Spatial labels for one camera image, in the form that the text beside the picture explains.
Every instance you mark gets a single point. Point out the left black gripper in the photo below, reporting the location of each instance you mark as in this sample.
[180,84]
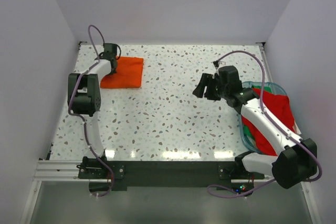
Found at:
[115,71]

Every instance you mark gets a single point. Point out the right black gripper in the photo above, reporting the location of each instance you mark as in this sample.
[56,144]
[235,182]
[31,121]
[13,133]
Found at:
[199,90]

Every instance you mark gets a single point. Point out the orange t shirt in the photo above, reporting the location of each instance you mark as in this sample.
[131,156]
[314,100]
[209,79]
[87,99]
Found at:
[128,76]

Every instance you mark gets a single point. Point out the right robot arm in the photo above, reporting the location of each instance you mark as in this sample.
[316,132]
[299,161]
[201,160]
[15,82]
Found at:
[295,159]

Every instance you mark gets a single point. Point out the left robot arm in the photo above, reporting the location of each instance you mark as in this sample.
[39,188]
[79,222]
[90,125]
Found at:
[84,97]

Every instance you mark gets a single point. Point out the clear blue plastic bin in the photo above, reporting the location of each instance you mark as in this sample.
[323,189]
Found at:
[276,90]

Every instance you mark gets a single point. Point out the red t shirt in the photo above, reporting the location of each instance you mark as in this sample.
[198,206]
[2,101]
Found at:
[279,105]

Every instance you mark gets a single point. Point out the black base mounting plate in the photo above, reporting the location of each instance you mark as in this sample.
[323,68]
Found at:
[168,181]

